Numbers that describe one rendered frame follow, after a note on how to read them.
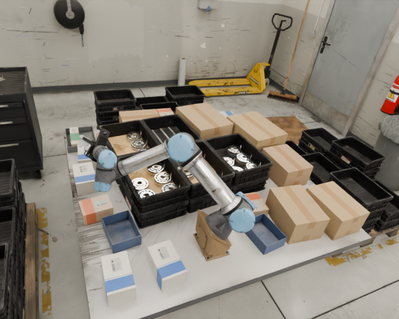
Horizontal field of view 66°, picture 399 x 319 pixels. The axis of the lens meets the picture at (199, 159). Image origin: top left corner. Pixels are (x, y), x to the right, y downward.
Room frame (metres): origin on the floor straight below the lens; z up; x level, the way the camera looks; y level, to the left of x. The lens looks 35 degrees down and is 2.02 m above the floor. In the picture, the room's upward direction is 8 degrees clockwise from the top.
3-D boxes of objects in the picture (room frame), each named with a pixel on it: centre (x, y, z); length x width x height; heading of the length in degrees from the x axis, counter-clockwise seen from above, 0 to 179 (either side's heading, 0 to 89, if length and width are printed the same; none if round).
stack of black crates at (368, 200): (1.99, -1.30, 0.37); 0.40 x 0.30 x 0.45; 28
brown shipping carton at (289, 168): (1.82, -0.61, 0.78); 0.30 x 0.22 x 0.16; 29
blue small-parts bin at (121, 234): (1.08, 0.36, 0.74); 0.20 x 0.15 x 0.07; 34
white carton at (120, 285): (0.81, 0.30, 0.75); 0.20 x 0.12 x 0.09; 26
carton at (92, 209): (1.21, 0.54, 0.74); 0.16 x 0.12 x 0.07; 123
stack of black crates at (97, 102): (3.00, 0.99, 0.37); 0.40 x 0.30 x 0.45; 118
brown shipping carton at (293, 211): (1.35, -0.60, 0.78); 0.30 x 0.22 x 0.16; 21
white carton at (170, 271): (0.91, 0.09, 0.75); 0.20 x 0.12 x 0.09; 33
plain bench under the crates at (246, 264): (1.65, -0.01, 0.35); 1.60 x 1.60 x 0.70; 28
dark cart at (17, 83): (2.35, 1.77, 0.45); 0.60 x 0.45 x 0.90; 28
